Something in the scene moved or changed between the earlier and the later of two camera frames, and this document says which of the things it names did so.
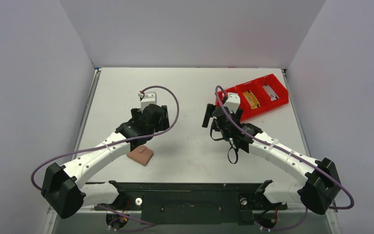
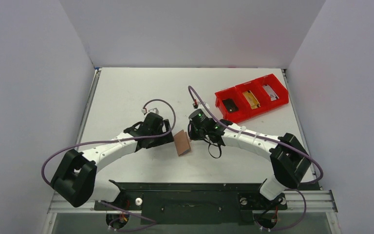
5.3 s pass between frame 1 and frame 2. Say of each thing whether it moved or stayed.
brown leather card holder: moved
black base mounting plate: stayed
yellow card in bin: stayed
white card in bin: stayed
